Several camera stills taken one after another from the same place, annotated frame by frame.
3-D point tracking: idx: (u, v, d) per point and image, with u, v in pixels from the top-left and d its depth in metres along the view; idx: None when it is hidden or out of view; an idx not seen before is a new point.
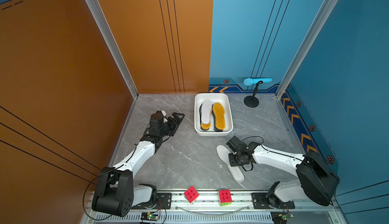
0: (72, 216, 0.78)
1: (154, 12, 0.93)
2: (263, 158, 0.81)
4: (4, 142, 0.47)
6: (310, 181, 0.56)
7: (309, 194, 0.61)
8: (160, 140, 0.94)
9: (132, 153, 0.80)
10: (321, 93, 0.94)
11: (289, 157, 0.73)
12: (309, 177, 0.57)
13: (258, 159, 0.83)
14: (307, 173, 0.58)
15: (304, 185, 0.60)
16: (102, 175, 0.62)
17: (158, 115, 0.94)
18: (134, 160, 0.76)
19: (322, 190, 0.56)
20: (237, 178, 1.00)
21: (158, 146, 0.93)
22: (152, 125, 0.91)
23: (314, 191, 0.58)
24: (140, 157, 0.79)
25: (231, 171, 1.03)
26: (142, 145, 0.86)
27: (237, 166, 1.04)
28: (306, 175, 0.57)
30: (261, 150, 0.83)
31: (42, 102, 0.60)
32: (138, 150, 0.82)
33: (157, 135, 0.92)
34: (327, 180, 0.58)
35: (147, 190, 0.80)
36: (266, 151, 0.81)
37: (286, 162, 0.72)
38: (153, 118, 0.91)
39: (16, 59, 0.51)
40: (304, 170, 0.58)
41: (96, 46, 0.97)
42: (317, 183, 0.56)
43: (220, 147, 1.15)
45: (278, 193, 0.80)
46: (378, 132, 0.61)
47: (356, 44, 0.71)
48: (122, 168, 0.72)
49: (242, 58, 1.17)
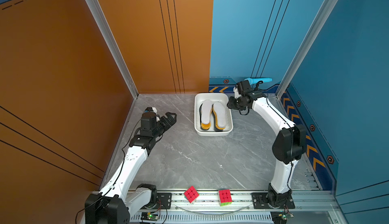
0: (73, 215, 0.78)
1: (154, 12, 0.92)
2: (261, 109, 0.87)
4: (4, 142, 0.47)
6: (283, 139, 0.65)
7: (274, 150, 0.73)
8: (153, 141, 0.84)
9: (120, 171, 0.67)
10: (321, 94, 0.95)
11: (281, 119, 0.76)
12: (284, 140, 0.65)
13: (257, 108, 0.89)
14: (287, 136, 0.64)
15: (277, 142, 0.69)
16: (88, 204, 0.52)
17: (150, 114, 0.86)
18: (123, 181, 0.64)
19: (287, 150, 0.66)
20: (220, 123, 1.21)
21: (151, 147, 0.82)
22: (144, 124, 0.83)
23: (280, 149, 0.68)
24: (130, 172, 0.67)
25: (218, 118, 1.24)
26: (131, 154, 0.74)
27: (224, 118, 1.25)
28: (284, 136, 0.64)
30: (264, 102, 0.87)
31: (42, 102, 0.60)
32: (126, 162, 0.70)
33: (149, 135, 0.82)
34: (297, 149, 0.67)
35: (146, 193, 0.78)
36: (266, 105, 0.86)
37: (276, 121, 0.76)
38: (145, 117, 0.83)
39: (15, 60, 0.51)
40: (286, 133, 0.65)
41: (97, 46, 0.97)
42: (287, 144, 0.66)
43: (216, 105, 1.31)
45: (273, 184, 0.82)
46: (377, 132, 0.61)
47: (357, 44, 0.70)
48: (111, 193, 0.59)
49: (242, 58, 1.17)
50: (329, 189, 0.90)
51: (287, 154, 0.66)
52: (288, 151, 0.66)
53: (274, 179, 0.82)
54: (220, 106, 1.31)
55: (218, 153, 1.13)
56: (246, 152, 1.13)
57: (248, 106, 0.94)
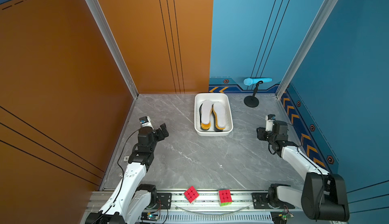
0: (73, 216, 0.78)
1: (153, 12, 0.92)
2: (289, 155, 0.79)
4: (4, 142, 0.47)
6: (311, 184, 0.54)
7: (304, 203, 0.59)
8: (151, 156, 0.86)
9: (120, 186, 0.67)
10: (321, 94, 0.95)
11: (312, 164, 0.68)
12: (313, 186, 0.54)
13: (286, 155, 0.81)
14: (317, 182, 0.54)
15: (305, 189, 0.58)
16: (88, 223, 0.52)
17: (147, 129, 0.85)
18: (124, 197, 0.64)
19: (316, 201, 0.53)
20: (220, 123, 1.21)
21: (150, 163, 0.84)
22: (141, 141, 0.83)
23: (309, 200, 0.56)
24: (129, 188, 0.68)
25: (218, 118, 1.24)
26: (130, 171, 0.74)
27: (223, 117, 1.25)
28: (311, 180, 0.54)
30: (294, 149, 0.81)
31: (42, 102, 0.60)
32: (125, 180, 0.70)
33: (147, 151, 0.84)
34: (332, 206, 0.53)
35: (145, 196, 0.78)
36: (296, 151, 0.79)
37: (306, 166, 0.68)
38: (142, 134, 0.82)
39: (15, 60, 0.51)
40: (315, 177, 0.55)
41: (97, 45, 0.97)
42: (317, 193, 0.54)
43: (216, 105, 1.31)
45: (279, 190, 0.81)
46: (377, 132, 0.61)
47: (356, 44, 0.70)
48: (111, 211, 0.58)
49: (242, 58, 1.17)
50: None
51: (316, 206, 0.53)
52: (319, 201, 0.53)
53: (283, 190, 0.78)
54: (220, 106, 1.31)
55: (218, 153, 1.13)
56: (246, 152, 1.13)
57: (278, 153, 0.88)
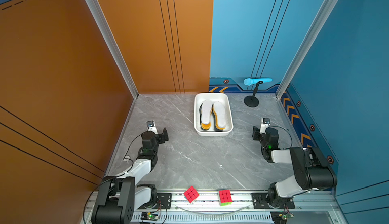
0: (73, 216, 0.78)
1: (153, 12, 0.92)
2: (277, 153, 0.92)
4: (4, 142, 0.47)
6: (295, 152, 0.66)
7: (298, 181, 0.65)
8: (155, 157, 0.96)
9: (131, 166, 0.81)
10: (320, 94, 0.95)
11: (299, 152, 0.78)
12: (297, 153, 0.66)
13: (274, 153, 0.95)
14: (299, 150, 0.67)
15: (294, 163, 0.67)
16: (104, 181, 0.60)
17: (150, 134, 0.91)
18: (134, 171, 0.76)
19: (303, 165, 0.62)
20: (220, 123, 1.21)
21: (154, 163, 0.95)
22: (146, 145, 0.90)
23: (299, 171, 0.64)
24: (139, 170, 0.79)
25: (218, 118, 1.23)
26: (141, 160, 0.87)
27: (223, 117, 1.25)
28: (294, 150, 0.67)
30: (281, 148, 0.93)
31: (41, 102, 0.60)
32: (137, 163, 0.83)
33: (152, 153, 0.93)
34: (318, 169, 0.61)
35: (147, 189, 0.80)
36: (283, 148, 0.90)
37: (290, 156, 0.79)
38: (146, 139, 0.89)
39: (14, 60, 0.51)
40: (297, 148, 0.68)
41: (96, 45, 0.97)
42: (303, 159, 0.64)
43: (216, 105, 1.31)
45: (278, 187, 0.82)
46: (377, 131, 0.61)
47: (357, 44, 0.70)
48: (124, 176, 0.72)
49: (242, 58, 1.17)
50: (329, 189, 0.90)
51: (304, 169, 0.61)
52: (306, 165, 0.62)
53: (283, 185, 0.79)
54: (220, 105, 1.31)
55: (218, 153, 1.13)
56: (246, 152, 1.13)
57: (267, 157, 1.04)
